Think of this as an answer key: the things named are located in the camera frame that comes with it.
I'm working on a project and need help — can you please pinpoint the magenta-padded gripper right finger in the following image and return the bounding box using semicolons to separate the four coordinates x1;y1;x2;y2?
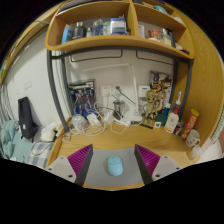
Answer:
134;144;183;185

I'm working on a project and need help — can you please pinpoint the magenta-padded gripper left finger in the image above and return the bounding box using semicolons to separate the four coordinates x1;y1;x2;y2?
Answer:
45;143;94;187

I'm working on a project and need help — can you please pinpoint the light blue computer mouse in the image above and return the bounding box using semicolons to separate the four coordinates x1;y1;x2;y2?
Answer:
106;155;124;177

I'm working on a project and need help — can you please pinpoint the grey mouse pad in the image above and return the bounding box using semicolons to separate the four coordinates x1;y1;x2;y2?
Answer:
83;147;146;188

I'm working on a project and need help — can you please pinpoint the checked bedding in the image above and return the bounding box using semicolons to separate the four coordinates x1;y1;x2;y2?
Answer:
13;138;57;169

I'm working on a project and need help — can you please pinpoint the clear plastic food container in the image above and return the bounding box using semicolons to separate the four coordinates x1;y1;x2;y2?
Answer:
190;144;204;159

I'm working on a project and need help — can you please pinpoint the small blue packet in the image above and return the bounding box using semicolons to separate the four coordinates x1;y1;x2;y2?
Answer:
174;120;184;134

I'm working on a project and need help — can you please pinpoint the white red-capped lotion bottle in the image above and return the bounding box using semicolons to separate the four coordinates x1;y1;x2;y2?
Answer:
164;105;180;135

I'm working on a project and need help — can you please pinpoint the clear plastic cup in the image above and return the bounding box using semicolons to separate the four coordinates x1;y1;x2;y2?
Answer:
70;114;88;132

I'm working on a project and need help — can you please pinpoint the red chips can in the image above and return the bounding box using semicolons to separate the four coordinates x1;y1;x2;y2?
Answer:
180;108;200;140

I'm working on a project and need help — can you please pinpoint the small white charger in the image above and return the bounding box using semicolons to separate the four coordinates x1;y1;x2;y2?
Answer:
87;113;101;127

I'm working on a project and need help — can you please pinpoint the black hanging bag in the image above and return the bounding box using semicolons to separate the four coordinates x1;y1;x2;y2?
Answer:
17;96;38;140

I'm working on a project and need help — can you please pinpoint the teal blanket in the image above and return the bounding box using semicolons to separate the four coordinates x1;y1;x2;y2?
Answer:
0;119;22;158

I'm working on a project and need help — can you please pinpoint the white power strip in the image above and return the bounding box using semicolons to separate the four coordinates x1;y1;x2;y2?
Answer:
114;118;132;128

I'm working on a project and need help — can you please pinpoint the white power adapter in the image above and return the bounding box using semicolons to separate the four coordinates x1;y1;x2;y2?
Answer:
103;111;115;125

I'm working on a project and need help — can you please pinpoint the green white striped towel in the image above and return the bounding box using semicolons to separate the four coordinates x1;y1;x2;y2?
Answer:
213;106;224;142

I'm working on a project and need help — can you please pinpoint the blue robot model kit box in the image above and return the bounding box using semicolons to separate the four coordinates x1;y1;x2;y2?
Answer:
68;78;98;116

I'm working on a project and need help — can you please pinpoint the metal cup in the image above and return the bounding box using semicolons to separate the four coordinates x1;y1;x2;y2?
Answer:
113;99;126;120

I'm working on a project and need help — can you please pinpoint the colourful printed carton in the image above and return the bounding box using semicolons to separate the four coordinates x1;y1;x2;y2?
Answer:
149;70;174;92

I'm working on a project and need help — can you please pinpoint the wooden shelf unit with items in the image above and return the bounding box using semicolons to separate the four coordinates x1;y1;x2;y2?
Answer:
44;0;196;61

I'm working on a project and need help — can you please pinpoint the tangled white cable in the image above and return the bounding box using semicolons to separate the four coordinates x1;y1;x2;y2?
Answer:
63;101;134;138

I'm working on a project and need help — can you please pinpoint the grey metal desk frame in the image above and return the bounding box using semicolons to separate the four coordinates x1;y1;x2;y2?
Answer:
46;45;195;133

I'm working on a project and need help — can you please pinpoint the black cable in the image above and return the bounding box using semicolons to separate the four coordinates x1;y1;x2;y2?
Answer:
115;85;138;108

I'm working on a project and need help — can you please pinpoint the white wall-mounted box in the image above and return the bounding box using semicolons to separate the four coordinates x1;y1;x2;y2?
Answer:
137;85;151;98

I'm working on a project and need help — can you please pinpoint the white wall socket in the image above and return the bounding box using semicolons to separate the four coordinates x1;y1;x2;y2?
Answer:
99;84;113;98
112;84;125;97

